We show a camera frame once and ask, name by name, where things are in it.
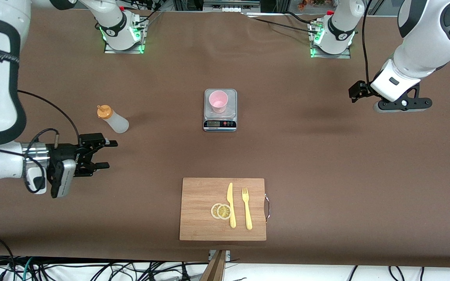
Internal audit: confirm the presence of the yellow plastic knife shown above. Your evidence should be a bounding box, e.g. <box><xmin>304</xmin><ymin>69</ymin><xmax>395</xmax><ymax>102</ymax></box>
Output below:
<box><xmin>227</xmin><ymin>182</ymin><xmax>237</xmax><ymax>229</ymax></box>

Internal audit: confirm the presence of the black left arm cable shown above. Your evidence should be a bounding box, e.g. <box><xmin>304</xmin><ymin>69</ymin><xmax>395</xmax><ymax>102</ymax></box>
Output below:
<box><xmin>361</xmin><ymin>0</ymin><xmax>375</xmax><ymax>85</ymax></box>

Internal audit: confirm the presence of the long black cable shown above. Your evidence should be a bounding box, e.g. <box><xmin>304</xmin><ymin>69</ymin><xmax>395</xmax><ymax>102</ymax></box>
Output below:
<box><xmin>245</xmin><ymin>13</ymin><xmax>321</xmax><ymax>35</ymax></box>

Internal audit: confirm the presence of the brown table cover sheet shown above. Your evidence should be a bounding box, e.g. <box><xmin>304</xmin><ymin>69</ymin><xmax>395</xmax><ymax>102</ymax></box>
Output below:
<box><xmin>0</xmin><ymin>7</ymin><xmax>450</xmax><ymax>270</ymax></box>

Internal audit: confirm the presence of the aluminium frame rail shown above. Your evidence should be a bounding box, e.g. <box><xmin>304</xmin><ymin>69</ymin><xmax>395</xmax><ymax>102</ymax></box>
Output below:
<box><xmin>203</xmin><ymin>0</ymin><xmax>261</xmax><ymax>12</ymax></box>

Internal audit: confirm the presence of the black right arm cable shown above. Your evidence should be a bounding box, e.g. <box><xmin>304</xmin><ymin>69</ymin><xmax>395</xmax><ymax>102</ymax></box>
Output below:
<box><xmin>16</xmin><ymin>90</ymin><xmax>81</xmax><ymax>194</ymax></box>

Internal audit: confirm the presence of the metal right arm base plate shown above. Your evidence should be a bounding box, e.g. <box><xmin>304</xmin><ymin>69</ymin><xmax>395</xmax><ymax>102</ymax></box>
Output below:
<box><xmin>104</xmin><ymin>18</ymin><xmax>148</xmax><ymax>54</ymax></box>

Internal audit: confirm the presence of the translucent squeeze bottle orange cap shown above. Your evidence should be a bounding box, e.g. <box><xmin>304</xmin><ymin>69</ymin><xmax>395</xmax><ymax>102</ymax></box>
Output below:
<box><xmin>96</xmin><ymin>105</ymin><xmax>130</xmax><ymax>134</ymax></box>

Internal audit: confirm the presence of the bamboo cutting board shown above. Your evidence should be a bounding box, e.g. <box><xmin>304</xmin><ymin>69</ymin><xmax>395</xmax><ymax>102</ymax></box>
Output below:
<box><xmin>179</xmin><ymin>178</ymin><xmax>270</xmax><ymax>241</ymax></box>

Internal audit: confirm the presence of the wooden post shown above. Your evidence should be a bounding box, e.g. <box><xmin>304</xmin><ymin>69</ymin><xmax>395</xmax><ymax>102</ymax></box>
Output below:
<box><xmin>200</xmin><ymin>250</ymin><xmax>227</xmax><ymax>281</ymax></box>

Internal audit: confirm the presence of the pink plastic cup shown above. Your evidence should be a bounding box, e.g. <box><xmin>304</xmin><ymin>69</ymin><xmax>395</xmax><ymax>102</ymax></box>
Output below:
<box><xmin>209</xmin><ymin>90</ymin><xmax>229</xmax><ymax>114</ymax></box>

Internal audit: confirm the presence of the yellow plastic fork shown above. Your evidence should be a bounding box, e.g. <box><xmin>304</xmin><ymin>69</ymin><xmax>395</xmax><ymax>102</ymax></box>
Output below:
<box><xmin>241</xmin><ymin>187</ymin><xmax>253</xmax><ymax>230</ymax></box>

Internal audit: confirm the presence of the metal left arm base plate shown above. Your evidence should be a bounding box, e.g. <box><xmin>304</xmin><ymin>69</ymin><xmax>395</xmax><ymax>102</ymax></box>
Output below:
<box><xmin>310</xmin><ymin>23</ymin><xmax>352</xmax><ymax>59</ymax></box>

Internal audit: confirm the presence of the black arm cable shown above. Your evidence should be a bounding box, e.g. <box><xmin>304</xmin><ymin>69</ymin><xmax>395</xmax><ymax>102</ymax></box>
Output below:
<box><xmin>16</xmin><ymin>90</ymin><xmax>81</xmax><ymax>194</ymax></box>
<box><xmin>361</xmin><ymin>0</ymin><xmax>375</xmax><ymax>85</ymax></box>

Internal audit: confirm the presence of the silver digital kitchen scale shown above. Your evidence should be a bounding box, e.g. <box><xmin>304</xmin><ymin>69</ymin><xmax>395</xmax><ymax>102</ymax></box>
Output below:
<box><xmin>203</xmin><ymin>89</ymin><xmax>238</xmax><ymax>132</ymax></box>

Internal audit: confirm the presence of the small metal bracket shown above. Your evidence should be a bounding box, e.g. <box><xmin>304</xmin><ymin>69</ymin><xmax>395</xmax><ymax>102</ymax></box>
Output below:
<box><xmin>208</xmin><ymin>250</ymin><xmax>231</xmax><ymax>261</ymax></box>

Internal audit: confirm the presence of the teal cable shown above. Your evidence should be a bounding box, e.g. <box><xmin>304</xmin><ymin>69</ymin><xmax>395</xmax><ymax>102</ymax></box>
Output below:
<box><xmin>21</xmin><ymin>257</ymin><xmax>35</xmax><ymax>281</ymax></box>

